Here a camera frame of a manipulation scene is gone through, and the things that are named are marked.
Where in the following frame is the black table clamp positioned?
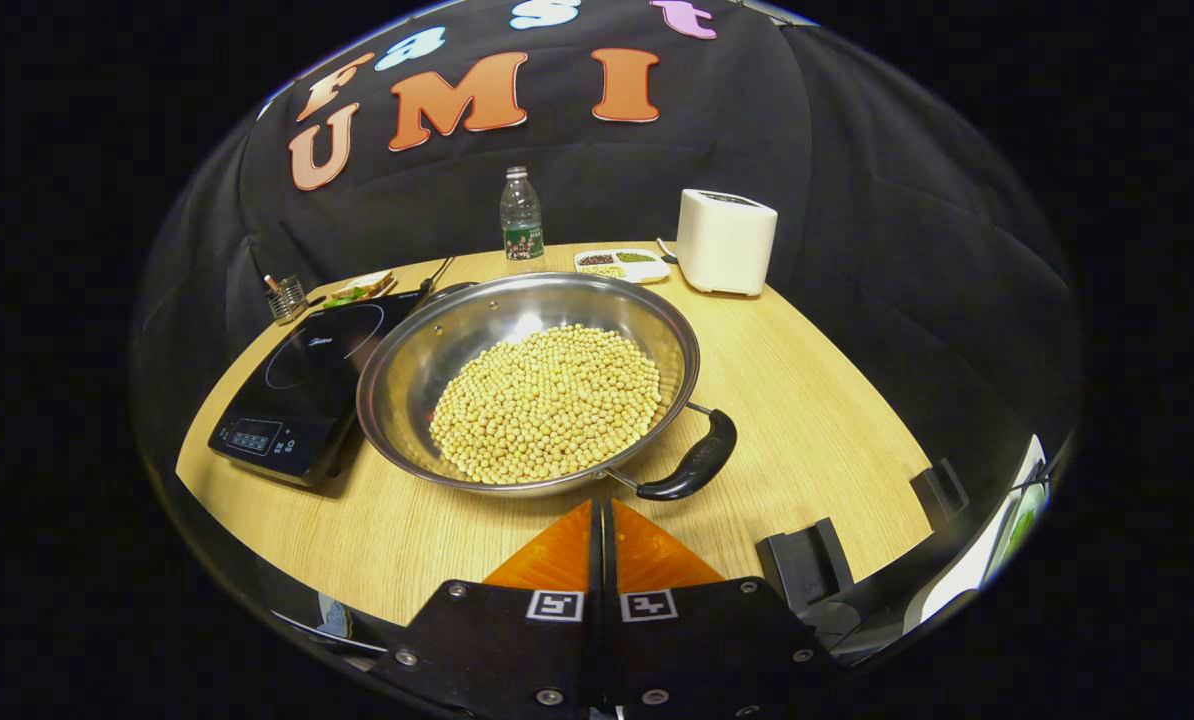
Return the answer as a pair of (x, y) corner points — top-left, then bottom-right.
(909, 458), (970, 529)
(757, 517), (855, 606)

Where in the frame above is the small white plate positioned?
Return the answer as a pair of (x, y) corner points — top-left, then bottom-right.
(322, 270), (398, 309)

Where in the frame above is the black induction cooktop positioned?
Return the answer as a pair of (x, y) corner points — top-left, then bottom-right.
(207, 290), (433, 489)

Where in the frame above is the white divided bean tray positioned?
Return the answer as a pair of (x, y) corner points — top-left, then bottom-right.
(572, 248), (672, 285)

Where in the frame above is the metal mesh holder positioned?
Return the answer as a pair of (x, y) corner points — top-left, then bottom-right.
(265, 275), (308, 324)

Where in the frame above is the pile of yellow soybeans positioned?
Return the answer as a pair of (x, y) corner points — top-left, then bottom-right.
(429, 323), (664, 486)

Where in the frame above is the white toaster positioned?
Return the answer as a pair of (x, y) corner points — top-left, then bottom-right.
(675, 188), (780, 298)

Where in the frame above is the clear plastic water bottle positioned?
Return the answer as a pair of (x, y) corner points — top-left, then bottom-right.
(499, 166), (546, 271)

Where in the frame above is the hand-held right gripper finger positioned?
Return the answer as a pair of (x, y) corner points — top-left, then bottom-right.
(372, 500), (604, 720)
(603, 498), (838, 720)

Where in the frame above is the black backdrop cloth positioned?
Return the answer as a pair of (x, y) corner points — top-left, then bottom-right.
(132, 0), (1083, 481)

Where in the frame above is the steel pot with black handle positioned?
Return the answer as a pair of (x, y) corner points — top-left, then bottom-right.
(355, 272), (738, 503)

